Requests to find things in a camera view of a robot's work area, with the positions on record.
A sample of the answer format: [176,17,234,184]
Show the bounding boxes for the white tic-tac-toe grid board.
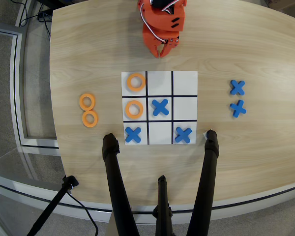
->
[121,70,199,146]

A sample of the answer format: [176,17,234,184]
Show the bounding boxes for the blue foam cross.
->
[230,80,246,96]
[175,126,193,144]
[152,98,170,117]
[229,99,247,118]
[125,126,142,144]

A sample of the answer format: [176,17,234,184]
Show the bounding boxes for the orange gripper black servo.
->
[142,23,180,59]

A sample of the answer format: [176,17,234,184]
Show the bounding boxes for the short black tripod leg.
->
[152,175,174,236]

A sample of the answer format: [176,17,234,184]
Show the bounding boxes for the black cable of stand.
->
[66,190,99,236]

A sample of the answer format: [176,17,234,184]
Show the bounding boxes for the black floor cable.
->
[18,0,52,37]

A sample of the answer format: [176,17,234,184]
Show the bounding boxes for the grey metal floor frame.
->
[0,21,60,149]

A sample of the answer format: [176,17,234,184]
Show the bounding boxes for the thin black stand pole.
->
[26,175,79,236]

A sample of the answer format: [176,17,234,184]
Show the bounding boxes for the orange foam ring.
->
[82,110,99,128]
[126,72,147,92]
[79,93,96,112]
[124,100,144,118]

